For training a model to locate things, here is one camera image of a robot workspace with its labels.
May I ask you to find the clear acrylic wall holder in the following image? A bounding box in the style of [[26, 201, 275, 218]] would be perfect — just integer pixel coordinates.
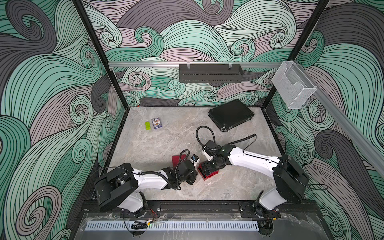
[[272, 61, 317, 110]]

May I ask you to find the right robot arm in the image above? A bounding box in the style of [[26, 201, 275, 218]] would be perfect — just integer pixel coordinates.
[[195, 126, 309, 220]]

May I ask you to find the red jewelry box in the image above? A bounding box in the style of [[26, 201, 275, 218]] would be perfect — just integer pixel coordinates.
[[197, 161, 219, 181], [172, 154, 186, 168]]

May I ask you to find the black flat case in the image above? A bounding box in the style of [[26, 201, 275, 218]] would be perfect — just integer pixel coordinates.
[[208, 100, 255, 132]]

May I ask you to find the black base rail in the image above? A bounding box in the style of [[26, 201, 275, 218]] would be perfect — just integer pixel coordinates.
[[125, 200, 320, 220]]

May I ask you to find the white slotted cable duct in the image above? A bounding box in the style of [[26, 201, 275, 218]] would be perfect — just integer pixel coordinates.
[[84, 220, 259, 231]]

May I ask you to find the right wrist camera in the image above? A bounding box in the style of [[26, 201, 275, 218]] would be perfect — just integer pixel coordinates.
[[202, 150, 213, 161]]

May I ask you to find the aluminium wall rail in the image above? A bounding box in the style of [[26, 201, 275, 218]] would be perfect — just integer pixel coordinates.
[[108, 61, 283, 69]]

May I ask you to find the green small block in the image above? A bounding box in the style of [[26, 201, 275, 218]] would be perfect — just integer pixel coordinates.
[[145, 122, 151, 131]]

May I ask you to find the black wall tray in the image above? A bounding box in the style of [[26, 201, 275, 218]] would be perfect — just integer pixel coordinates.
[[179, 65, 244, 84]]

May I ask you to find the small card pack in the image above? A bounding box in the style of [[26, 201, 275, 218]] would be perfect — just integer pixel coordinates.
[[152, 117, 163, 129]]

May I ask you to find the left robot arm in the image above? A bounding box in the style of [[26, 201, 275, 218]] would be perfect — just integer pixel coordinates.
[[95, 150, 200, 213]]

